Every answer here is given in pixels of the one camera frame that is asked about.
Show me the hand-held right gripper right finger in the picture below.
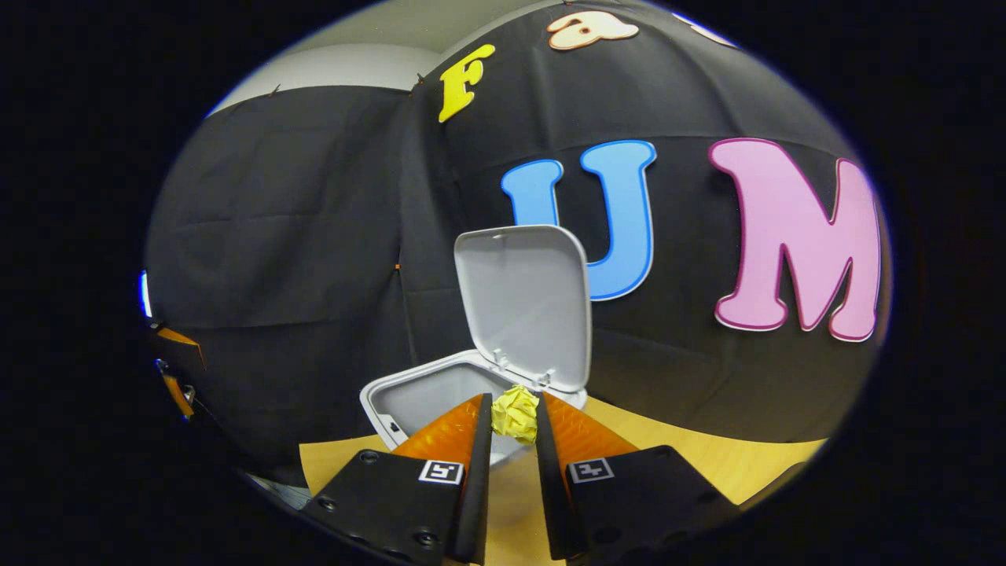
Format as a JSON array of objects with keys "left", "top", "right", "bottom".
[{"left": 534, "top": 391, "right": 740, "bottom": 560}]

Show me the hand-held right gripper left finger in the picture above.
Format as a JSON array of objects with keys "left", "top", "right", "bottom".
[{"left": 303, "top": 393, "right": 494, "bottom": 566}]

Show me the yellow paper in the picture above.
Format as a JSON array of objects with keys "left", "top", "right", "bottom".
[{"left": 491, "top": 384, "right": 540, "bottom": 445}]

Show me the white desktop garbage bin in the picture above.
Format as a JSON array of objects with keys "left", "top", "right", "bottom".
[{"left": 359, "top": 225, "right": 593, "bottom": 469}]

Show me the wooden desktop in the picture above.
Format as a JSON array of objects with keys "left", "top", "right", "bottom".
[{"left": 299, "top": 397, "right": 828, "bottom": 566}]

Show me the black backdrop cloth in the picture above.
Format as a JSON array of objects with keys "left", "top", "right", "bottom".
[{"left": 145, "top": 0, "right": 893, "bottom": 488}]

